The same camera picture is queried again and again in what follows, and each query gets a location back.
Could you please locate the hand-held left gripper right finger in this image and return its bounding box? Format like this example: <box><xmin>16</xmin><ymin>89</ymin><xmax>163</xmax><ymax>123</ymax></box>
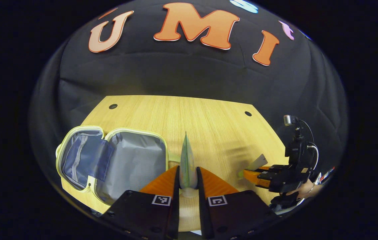
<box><xmin>196</xmin><ymin>167</ymin><xmax>277</xmax><ymax>240</ymax></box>

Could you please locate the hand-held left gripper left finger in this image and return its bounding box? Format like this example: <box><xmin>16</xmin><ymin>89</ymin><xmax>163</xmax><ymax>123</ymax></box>
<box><xmin>101</xmin><ymin>165</ymin><xmax>180</xmax><ymax>240</ymax></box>

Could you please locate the cream yellow small suitcase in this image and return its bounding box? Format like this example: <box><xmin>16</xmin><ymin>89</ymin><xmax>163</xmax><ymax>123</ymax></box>
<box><xmin>56</xmin><ymin>125</ymin><xmax>180</xmax><ymax>206</ymax></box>

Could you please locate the green skin care sachet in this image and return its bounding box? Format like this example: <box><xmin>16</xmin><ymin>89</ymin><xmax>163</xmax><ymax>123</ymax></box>
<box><xmin>179</xmin><ymin>132</ymin><xmax>198</xmax><ymax>198</ymax></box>

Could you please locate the grey skin care sachet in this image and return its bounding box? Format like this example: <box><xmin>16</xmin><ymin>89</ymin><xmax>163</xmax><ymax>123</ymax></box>
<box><xmin>246</xmin><ymin>154</ymin><xmax>269</xmax><ymax>171</ymax></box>

